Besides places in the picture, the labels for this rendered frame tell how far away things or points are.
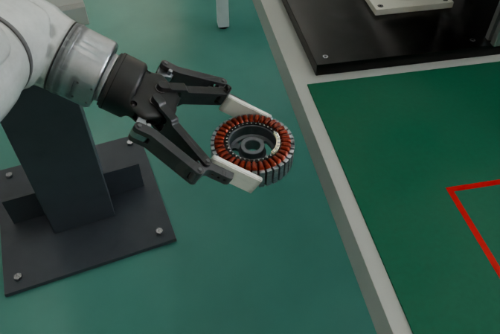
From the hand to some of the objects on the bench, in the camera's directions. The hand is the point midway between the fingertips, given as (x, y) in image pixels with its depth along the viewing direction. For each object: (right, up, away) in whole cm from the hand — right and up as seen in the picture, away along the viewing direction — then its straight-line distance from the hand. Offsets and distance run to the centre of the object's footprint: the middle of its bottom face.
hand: (250, 146), depth 67 cm
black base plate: (+28, +37, +39) cm, 61 cm away
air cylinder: (+43, +32, +31) cm, 62 cm away
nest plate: (+29, +30, +29) cm, 51 cm away
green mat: (+61, -5, -2) cm, 61 cm away
